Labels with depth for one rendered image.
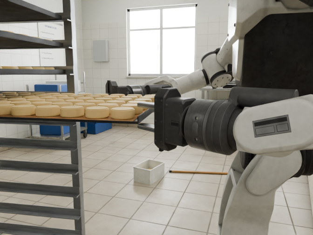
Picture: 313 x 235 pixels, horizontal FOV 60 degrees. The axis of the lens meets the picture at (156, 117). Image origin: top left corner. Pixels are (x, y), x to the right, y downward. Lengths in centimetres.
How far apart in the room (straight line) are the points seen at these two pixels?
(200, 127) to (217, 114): 3
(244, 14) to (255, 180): 36
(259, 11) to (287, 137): 29
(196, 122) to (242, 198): 30
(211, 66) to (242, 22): 47
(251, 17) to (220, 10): 464
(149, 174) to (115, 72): 329
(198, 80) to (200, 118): 63
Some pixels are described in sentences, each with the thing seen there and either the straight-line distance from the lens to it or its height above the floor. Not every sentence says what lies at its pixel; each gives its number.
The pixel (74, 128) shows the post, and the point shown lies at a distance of 104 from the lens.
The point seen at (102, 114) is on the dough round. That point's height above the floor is 105.
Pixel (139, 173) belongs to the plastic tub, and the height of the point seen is 10.
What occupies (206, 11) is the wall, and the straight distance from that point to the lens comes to 526.
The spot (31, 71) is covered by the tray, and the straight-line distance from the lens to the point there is 85.
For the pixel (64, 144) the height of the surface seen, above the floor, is 87.
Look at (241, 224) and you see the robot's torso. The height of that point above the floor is 77.
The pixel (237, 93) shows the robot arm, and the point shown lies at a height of 110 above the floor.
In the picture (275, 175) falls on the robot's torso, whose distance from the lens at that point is 67.
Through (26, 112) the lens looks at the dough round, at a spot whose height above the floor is 105.
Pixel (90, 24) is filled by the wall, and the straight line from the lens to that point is 605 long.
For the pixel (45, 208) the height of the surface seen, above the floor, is 61.
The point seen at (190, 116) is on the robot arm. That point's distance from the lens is 45.
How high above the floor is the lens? 114
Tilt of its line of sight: 10 degrees down
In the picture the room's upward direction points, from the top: straight up
